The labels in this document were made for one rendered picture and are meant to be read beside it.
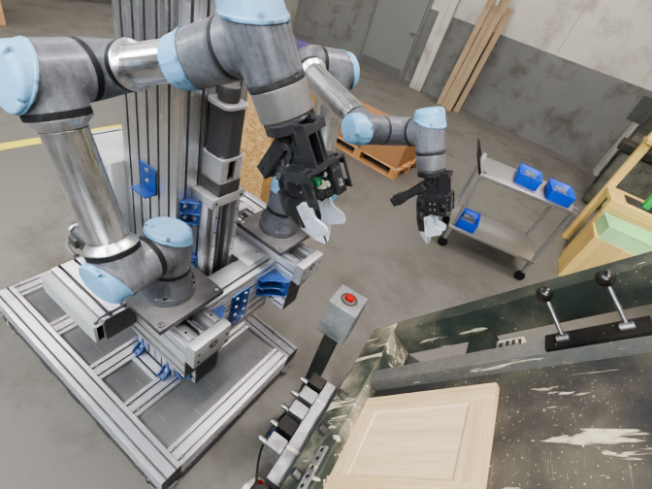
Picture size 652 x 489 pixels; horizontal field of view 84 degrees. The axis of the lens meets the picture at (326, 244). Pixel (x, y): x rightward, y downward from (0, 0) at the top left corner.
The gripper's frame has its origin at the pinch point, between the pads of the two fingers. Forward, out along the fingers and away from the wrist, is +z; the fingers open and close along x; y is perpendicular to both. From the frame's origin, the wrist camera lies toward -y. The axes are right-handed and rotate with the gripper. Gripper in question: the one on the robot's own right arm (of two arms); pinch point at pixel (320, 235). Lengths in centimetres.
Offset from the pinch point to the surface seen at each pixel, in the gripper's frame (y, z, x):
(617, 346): 37, 42, 36
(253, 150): -205, 47, 98
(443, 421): 13, 56, 8
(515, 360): 20, 50, 28
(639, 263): 34, 41, 63
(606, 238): -23, 224, 319
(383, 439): 1, 63, -3
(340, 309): -40, 62, 23
